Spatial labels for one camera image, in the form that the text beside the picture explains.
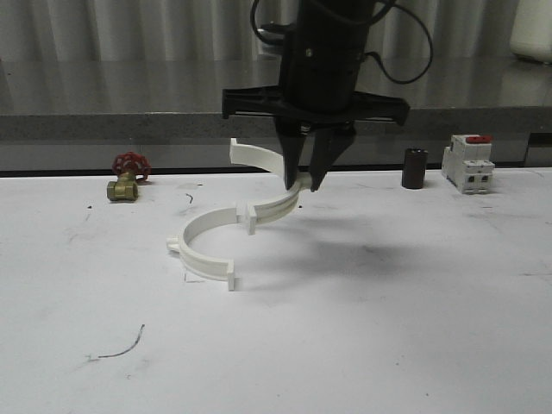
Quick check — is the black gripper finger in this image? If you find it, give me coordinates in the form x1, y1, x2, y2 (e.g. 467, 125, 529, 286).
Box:
274, 117, 307, 190
309, 122, 356, 191

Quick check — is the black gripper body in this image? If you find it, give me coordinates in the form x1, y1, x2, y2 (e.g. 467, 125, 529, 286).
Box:
222, 1, 410, 125

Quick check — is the white half pipe clamp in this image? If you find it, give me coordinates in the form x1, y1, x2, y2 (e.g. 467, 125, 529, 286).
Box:
166, 204, 238, 292
229, 138, 312, 235

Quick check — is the black cylindrical capacitor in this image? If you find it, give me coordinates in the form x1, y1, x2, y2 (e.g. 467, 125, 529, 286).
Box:
401, 148, 428, 190

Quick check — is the brass valve red handwheel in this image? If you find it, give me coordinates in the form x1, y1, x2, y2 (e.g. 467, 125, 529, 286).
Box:
106, 152, 152, 202

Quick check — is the white container in background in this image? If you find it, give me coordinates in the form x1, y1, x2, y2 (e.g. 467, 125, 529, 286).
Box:
510, 0, 551, 64

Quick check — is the grey stone counter ledge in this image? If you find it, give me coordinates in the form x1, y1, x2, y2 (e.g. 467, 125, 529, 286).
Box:
1, 57, 551, 174

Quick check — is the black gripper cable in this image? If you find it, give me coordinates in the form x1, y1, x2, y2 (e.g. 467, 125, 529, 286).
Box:
249, 0, 434, 85

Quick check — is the white circuit breaker red switch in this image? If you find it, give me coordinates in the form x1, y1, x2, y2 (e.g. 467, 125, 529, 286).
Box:
441, 134, 495, 194

